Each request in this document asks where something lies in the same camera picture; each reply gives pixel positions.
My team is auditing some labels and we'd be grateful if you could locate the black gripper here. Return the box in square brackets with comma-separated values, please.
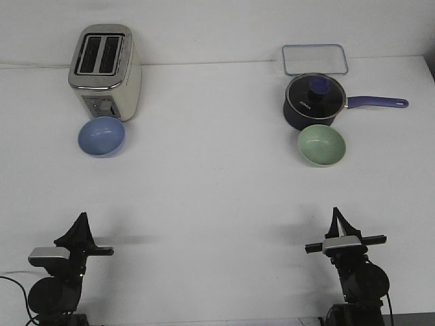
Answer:
[50, 212, 114, 277]
[304, 207, 387, 268]

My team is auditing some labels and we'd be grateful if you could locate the green bowl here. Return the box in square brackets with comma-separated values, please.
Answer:
[297, 124, 347, 168]

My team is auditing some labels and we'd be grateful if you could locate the blue bowl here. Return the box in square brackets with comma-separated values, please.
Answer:
[77, 116, 126, 158]

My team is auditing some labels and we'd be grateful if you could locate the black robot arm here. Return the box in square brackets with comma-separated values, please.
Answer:
[28, 212, 114, 325]
[304, 207, 390, 325]

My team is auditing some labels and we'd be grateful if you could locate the dark blue saucepan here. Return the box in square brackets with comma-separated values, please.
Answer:
[283, 96, 409, 130]

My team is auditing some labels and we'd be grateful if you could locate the glass pot lid blue knob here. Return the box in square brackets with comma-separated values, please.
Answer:
[286, 73, 347, 107]

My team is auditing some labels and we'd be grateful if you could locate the white and steel toaster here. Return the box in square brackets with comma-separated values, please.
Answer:
[68, 24, 142, 122]

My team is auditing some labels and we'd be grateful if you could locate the clear container blue rim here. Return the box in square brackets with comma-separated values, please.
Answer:
[281, 43, 349, 76]

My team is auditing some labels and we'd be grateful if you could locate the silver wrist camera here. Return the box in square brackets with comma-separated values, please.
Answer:
[321, 236, 362, 256]
[28, 247, 71, 267]

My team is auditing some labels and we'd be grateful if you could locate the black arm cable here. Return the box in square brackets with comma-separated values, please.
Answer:
[385, 292, 395, 326]
[0, 276, 39, 326]

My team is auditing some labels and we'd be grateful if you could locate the white toaster power cord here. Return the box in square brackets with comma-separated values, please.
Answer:
[0, 60, 71, 69]

